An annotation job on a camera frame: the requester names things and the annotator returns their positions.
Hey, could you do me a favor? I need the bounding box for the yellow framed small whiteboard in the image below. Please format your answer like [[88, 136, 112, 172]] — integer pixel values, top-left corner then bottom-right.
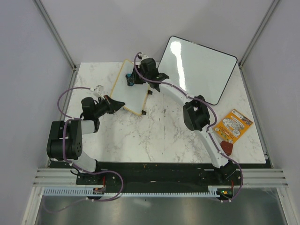
[[110, 60, 150, 116]]

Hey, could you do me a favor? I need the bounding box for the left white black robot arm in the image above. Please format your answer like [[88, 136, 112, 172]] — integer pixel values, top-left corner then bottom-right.
[[46, 95, 125, 184]]

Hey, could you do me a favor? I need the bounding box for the purple cable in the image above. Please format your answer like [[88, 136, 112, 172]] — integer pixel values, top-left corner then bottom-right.
[[133, 52, 244, 203], [43, 87, 126, 213]]

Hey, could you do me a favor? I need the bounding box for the small brown box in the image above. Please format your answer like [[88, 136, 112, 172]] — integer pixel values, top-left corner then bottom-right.
[[220, 141, 233, 156]]

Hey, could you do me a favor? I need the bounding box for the white slotted cable duct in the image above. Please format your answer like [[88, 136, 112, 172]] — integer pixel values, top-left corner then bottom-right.
[[43, 187, 220, 198]]

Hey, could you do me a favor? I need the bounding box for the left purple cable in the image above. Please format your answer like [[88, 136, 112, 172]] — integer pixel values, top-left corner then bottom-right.
[[43, 87, 126, 213]]

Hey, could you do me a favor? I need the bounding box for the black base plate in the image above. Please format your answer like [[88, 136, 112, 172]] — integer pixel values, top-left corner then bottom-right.
[[49, 160, 243, 194]]

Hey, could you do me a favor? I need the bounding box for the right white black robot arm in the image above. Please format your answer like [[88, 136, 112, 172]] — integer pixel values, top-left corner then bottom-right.
[[127, 52, 237, 185]]

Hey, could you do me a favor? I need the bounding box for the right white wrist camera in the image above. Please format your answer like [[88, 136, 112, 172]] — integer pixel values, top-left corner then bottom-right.
[[137, 52, 149, 61]]

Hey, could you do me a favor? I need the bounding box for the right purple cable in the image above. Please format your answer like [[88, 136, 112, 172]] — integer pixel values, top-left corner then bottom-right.
[[133, 52, 244, 203]]

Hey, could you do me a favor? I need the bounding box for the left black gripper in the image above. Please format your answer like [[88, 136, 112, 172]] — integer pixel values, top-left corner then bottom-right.
[[94, 95, 125, 118]]

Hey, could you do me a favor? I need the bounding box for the orange product card package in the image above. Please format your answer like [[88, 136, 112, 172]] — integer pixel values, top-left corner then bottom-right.
[[213, 109, 253, 144]]

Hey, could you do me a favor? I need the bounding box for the black framed large whiteboard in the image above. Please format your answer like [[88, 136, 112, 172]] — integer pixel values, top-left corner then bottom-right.
[[158, 36, 238, 105]]

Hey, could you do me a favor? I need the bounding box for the blue black whiteboard eraser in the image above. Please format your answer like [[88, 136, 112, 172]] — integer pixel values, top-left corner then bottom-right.
[[125, 74, 135, 86]]

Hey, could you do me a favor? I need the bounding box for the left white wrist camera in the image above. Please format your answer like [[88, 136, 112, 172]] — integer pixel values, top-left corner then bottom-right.
[[90, 85, 104, 98]]

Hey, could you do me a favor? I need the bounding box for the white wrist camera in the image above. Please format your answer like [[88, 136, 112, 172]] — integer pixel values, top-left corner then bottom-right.
[[90, 85, 104, 98], [137, 52, 149, 61]]

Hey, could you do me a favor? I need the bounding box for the aluminium frame rail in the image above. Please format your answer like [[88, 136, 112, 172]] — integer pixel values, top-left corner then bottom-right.
[[33, 168, 77, 187]]

